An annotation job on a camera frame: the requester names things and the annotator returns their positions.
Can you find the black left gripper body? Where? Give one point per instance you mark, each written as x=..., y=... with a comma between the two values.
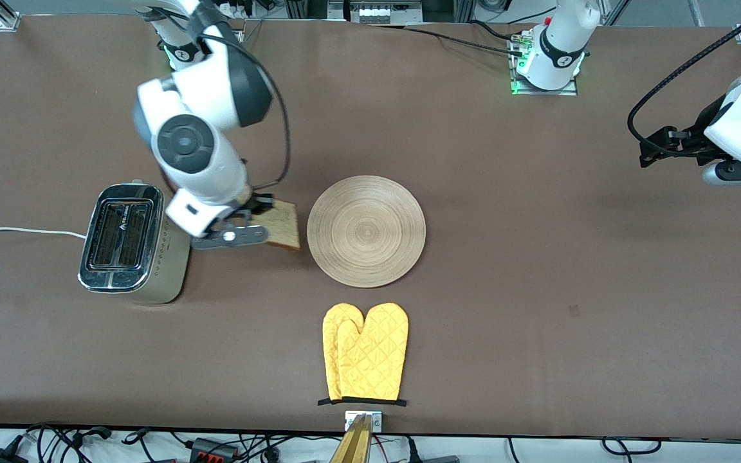
x=697, y=137

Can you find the bread slice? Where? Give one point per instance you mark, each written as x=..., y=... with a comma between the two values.
x=283, y=228

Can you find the round wooden plate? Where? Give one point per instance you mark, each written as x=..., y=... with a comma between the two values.
x=366, y=231

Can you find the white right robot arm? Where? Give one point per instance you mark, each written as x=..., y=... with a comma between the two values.
x=197, y=128

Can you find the silver two-slot toaster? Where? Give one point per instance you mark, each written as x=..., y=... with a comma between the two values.
x=123, y=257

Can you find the white power strip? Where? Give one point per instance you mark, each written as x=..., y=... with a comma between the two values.
x=383, y=11

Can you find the black and orange connector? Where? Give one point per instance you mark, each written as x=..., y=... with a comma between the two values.
x=214, y=448

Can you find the black plug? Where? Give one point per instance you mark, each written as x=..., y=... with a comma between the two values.
x=435, y=459

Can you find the black power adapter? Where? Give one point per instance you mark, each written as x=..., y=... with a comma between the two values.
x=0, y=457

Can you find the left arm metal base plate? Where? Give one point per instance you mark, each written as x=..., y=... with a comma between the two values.
x=570, y=92

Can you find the silver mounting bracket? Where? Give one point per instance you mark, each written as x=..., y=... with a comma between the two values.
x=377, y=421

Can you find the golden camera stand profile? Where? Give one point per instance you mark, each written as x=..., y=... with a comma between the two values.
x=352, y=447

